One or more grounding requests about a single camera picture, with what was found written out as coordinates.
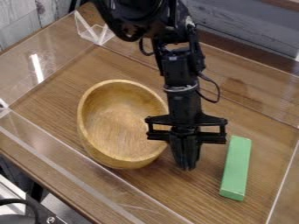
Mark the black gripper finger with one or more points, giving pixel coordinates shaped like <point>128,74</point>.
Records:
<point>194,148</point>
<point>179,151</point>

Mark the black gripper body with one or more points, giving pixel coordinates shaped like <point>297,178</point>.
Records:
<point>186,122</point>

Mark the green rectangular block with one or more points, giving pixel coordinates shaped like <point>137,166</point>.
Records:
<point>235,175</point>

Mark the brown wooden bowl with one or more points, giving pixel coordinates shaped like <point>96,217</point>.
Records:
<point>111,123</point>

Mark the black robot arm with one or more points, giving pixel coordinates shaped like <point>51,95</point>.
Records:
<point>165,22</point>

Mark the clear acrylic corner bracket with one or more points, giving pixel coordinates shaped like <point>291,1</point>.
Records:
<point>98,34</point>

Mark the black metal table bracket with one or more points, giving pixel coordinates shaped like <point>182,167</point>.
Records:
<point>47,217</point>

